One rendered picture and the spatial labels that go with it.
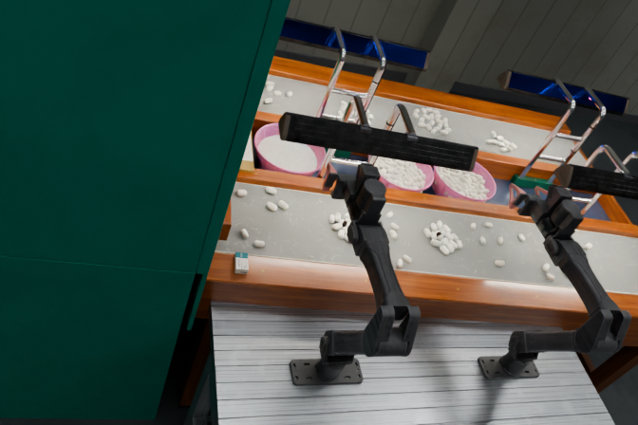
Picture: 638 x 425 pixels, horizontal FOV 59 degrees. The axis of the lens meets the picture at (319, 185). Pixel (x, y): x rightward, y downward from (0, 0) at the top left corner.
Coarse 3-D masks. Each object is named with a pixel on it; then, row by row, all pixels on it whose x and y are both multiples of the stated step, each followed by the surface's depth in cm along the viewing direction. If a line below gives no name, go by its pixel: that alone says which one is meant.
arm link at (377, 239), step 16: (368, 240) 131; (384, 240) 132; (368, 256) 129; (384, 256) 129; (368, 272) 129; (384, 272) 125; (384, 288) 122; (400, 288) 123; (384, 304) 119; (400, 304) 120; (384, 320) 117; (400, 320) 124; (416, 320) 119; (368, 336) 121; (384, 336) 118; (368, 352) 120
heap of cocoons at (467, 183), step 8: (440, 168) 226; (448, 168) 228; (448, 176) 225; (456, 176) 227; (464, 176) 229; (472, 176) 229; (480, 176) 231; (448, 184) 222; (456, 184) 223; (464, 184) 224; (472, 184) 226; (480, 184) 227; (464, 192) 221; (472, 192) 223; (480, 192) 224; (488, 192) 226
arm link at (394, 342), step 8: (392, 328) 122; (400, 328) 123; (328, 336) 145; (336, 336) 141; (344, 336) 138; (352, 336) 134; (360, 336) 130; (392, 336) 120; (400, 336) 121; (336, 344) 140; (344, 344) 138; (352, 344) 134; (360, 344) 130; (384, 344) 119; (392, 344) 120; (400, 344) 120; (328, 352) 144; (336, 352) 140; (344, 352) 138; (352, 352) 134; (360, 352) 130; (384, 352) 119; (392, 352) 120; (400, 352) 121
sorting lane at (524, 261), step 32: (256, 192) 184; (288, 192) 189; (256, 224) 174; (288, 224) 178; (320, 224) 183; (384, 224) 192; (416, 224) 198; (448, 224) 203; (480, 224) 209; (512, 224) 215; (288, 256) 168; (320, 256) 173; (352, 256) 177; (416, 256) 186; (448, 256) 191; (480, 256) 196; (512, 256) 201; (544, 256) 207; (608, 256) 220; (608, 288) 205
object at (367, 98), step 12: (336, 36) 198; (372, 36) 208; (384, 60) 196; (336, 72) 195; (384, 72) 199; (372, 84) 201; (324, 96) 202; (360, 96) 204; (372, 96) 205; (324, 108) 205; (348, 120) 211; (336, 156) 222; (348, 156) 223
